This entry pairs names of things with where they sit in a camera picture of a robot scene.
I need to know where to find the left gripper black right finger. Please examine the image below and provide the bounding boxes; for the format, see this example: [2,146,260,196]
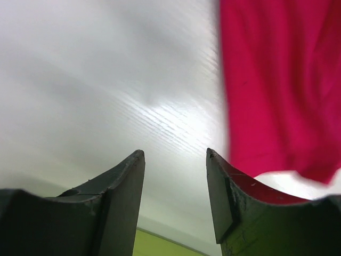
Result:
[206,149,340,255]

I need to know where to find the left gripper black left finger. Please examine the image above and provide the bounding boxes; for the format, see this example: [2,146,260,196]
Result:
[1,150,145,255]

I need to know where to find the red t shirt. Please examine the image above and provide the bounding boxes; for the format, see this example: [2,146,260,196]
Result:
[219,1,340,185]

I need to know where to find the green plastic bin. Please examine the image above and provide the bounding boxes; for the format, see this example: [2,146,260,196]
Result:
[133,227,219,255]

